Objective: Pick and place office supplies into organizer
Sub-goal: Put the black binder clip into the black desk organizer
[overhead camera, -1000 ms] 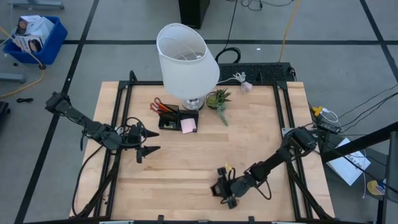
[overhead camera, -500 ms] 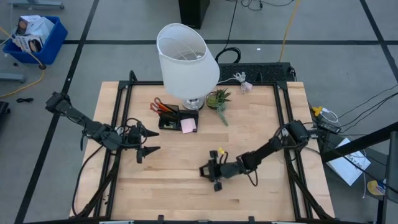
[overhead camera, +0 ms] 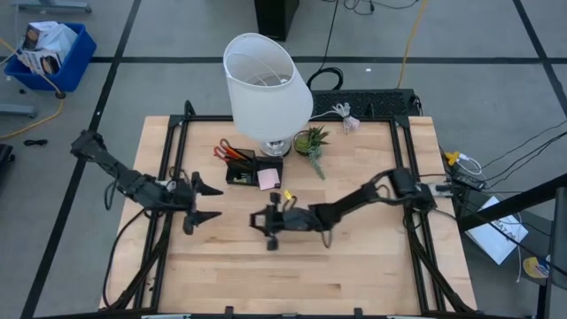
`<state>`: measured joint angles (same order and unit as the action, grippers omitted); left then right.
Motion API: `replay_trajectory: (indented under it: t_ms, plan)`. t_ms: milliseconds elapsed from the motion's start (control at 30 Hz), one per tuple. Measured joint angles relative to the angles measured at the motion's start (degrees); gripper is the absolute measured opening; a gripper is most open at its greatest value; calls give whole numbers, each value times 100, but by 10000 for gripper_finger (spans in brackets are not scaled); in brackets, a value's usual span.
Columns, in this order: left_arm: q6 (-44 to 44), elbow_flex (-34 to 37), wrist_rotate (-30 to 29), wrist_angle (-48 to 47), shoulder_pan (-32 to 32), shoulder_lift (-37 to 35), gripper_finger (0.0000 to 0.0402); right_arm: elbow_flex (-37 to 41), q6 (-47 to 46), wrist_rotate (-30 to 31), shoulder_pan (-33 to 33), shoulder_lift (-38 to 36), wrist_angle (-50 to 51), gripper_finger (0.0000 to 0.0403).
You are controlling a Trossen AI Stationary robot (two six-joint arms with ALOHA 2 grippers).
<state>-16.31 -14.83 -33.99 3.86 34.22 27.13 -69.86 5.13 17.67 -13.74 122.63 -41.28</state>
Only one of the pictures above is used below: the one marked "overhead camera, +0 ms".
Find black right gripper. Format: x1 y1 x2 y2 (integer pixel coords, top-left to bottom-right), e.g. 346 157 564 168
249 191 324 253

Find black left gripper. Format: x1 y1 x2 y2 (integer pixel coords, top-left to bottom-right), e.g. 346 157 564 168
169 170 225 236

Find pink sticky note pad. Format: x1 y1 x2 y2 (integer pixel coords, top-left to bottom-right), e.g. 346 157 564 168
256 167 282 192

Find red handled scissors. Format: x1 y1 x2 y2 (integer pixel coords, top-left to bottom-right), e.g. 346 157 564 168
212 137 240 167

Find black mesh desk organizer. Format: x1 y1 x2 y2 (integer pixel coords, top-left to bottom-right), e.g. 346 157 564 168
224 147 284 191

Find potted succulent plant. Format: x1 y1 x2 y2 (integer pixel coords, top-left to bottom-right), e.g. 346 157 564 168
292 125 331 181

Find white shade silver table lamp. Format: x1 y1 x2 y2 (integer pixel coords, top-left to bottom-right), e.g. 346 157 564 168
221 32 315 159

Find black perforated panel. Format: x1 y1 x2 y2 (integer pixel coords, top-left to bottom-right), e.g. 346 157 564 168
312 88 421 120

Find white power strip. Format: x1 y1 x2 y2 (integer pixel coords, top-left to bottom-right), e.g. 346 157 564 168
425 183 454 197

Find blue plastic bin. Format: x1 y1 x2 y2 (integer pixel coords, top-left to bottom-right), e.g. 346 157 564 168
4 22 97 94

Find black computer tower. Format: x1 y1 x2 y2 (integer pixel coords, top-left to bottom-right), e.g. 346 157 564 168
253 0 300 43

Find black case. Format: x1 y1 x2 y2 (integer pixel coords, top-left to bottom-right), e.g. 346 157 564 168
0 144 15 178

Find black power brick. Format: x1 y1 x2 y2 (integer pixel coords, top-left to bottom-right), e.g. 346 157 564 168
451 172 486 191

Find grey metal stand foot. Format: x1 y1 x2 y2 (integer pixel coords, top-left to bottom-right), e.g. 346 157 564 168
0 104 37 119
15 0 92 14

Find white printed cardboard box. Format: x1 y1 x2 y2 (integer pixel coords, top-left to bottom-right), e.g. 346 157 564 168
19 51 63 76
19 20 79 63

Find white paper box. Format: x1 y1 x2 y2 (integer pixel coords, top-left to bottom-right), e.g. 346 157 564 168
464 196 530 266

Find black diagonal beam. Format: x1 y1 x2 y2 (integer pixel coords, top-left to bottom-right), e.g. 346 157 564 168
455 172 567 234

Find yellow tape roll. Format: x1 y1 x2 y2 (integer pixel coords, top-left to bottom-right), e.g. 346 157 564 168
522 255 552 280

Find black aluminium table frame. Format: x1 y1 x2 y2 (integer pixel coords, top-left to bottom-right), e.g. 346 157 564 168
99 100 478 319

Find black arm base cable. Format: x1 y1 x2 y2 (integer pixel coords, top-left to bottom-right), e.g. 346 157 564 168
102 207 147 307

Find bundled white lamp cord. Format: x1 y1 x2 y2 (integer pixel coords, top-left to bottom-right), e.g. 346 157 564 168
309 101 361 134

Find black coiled power cable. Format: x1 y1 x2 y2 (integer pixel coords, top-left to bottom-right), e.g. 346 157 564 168
307 0 345 91

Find yellow floor cable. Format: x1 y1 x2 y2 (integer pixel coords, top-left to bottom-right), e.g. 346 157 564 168
0 37 66 141

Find white looped cable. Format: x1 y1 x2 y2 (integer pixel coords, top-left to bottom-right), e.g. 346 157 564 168
455 152 483 177

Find yellow hanging cable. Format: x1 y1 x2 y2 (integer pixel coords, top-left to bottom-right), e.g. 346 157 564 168
397 0 427 89

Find black tangled floor cable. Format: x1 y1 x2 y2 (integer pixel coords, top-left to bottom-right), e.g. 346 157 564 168
321 0 421 16

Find black straight floor cable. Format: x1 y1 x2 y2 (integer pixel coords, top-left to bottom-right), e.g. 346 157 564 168
481 119 567 169

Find dark grey post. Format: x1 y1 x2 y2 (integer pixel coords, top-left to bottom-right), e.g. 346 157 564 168
543 185 567 319

